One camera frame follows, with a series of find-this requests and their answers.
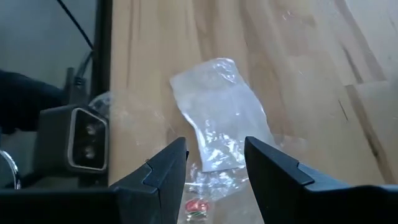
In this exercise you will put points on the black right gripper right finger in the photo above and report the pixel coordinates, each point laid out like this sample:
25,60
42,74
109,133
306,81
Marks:
286,199

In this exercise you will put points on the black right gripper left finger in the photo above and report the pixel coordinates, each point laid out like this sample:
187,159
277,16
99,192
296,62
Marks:
149,199

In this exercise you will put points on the clear bag with red label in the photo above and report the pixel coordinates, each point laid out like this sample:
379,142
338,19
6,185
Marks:
214,183

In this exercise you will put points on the white translucent plastic packet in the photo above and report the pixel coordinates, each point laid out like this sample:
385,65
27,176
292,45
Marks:
217,109

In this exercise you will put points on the black rounded object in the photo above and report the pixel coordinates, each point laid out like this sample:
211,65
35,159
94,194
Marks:
25,99

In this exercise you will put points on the grey depth camera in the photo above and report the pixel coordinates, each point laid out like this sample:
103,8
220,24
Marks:
56,140

